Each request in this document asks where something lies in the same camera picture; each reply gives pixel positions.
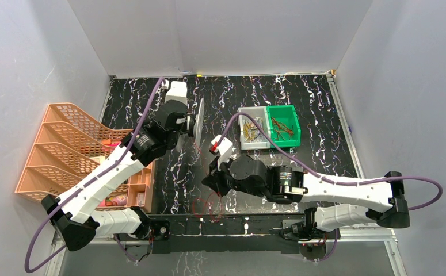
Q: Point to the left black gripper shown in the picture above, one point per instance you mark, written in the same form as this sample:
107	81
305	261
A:
189	124

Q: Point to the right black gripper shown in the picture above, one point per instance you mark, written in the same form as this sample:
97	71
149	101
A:
214	179

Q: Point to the white perforated cable spool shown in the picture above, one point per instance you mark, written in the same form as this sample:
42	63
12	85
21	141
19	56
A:
192	127

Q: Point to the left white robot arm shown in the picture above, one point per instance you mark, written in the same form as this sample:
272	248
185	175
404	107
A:
74	213

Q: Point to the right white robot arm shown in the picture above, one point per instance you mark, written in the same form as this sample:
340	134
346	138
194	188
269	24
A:
382	202

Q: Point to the white parts bin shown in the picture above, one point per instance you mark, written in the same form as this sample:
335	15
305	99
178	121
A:
250	136

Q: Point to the green parts bin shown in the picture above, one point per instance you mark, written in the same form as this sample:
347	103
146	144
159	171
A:
284	125

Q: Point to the pink marker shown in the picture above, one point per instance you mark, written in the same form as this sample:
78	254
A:
110	143

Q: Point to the orange file organizer rack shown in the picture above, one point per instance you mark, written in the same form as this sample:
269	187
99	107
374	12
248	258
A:
66	149

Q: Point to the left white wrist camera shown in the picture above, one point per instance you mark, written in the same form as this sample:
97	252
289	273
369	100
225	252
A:
176	91

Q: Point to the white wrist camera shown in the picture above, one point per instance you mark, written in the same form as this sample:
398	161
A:
221	149
176	91

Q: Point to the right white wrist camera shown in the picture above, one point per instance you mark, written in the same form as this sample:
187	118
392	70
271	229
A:
221	149

